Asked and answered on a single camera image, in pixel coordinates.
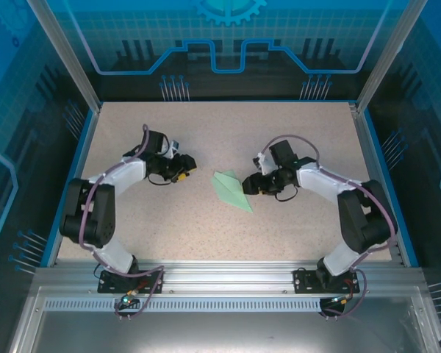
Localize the grey sheet metal tray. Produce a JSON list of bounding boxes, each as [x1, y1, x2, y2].
[[7, 286, 441, 353]]

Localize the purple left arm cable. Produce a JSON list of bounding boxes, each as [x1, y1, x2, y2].
[[79, 124, 166, 321]]

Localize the slotted grey cable duct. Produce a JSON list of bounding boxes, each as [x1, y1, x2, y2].
[[43, 298, 326, 313]]

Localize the long aluminium mounting rail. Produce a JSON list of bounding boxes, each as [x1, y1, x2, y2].
[[32, 258, 429, 295]]

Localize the aluminium side rail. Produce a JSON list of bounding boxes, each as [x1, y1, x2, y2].
[[348, 102, 407, 268]]

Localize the aluminium frame post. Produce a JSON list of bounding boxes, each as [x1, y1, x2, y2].
[[354, 0, 433, 113], [24, 0, 103, 113]]

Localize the light green paper sheet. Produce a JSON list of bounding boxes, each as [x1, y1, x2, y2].
[[211, 169, 254, 213]]

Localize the thin black right gripper cable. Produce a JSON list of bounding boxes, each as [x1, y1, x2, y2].
[[273, 185, 298, 203]]

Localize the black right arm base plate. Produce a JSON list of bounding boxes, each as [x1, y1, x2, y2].
[[293, 268, 359, 295]]

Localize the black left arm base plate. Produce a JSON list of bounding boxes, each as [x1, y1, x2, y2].
[[97, 270, 162, 295]]

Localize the thin black left gripper cable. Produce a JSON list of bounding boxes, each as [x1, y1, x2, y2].
[[146, 174, 173, 187]]

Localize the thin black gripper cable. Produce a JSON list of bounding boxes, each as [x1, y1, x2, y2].
[[273, 185, 298, 203], [146, 174, 173, 187]]

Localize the blue table edge strip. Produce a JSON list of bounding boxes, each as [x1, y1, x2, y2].
[[362, 108, 422, 268], [40, 108, 103, 268]]

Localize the cable connector with green light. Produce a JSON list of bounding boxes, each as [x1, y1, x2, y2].
[[119, 290, 140, 308], [330, 292, 356, 306]]

